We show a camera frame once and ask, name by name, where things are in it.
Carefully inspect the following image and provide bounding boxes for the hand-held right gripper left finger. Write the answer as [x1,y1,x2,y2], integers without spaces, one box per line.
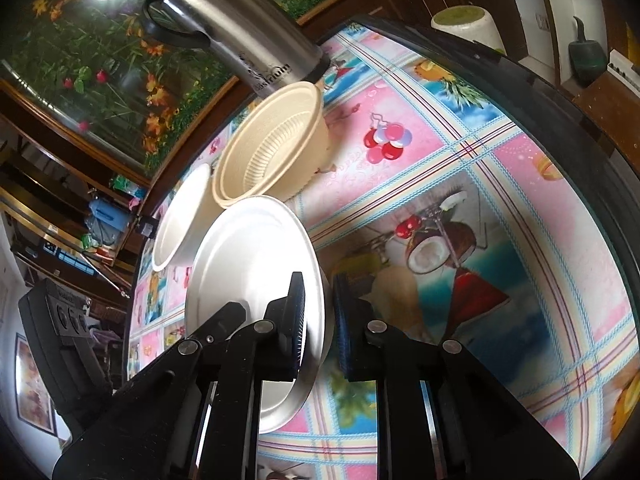
[52,271,306,480]

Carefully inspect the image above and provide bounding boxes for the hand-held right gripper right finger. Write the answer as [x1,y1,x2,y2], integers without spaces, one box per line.
[334,275,581,480]

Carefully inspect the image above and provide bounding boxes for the white round plate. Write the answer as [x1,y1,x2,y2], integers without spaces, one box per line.
[185,195,331,435]

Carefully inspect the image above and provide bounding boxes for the beige ribbed plastic bowl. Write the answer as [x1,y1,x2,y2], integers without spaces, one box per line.
[212,81,331,209]

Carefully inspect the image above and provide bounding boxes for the grey blue thermos flask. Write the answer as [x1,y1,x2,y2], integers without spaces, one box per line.
[86,222,123,248]

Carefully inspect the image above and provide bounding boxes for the white plastic bowl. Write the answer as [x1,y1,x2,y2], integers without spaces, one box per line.
[152,162,221,273]

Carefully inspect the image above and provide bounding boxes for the green packet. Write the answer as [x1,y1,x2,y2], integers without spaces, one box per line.
[112,175,146,198]

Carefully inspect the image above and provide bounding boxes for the flower display glass panel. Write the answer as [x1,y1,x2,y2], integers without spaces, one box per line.
[0,0,391,176]

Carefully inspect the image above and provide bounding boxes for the stainless steel thermos jug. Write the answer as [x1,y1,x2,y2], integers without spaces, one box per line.
[132,0,331,98]

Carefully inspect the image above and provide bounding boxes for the white stool with green top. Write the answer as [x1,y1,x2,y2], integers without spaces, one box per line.
[431,5,506,56]

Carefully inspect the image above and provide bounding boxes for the green dustpan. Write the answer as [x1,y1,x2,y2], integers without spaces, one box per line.
[568,16,608,88]

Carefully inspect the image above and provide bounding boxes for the framed wall picture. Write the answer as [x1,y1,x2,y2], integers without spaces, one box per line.
[14,332,58,436]

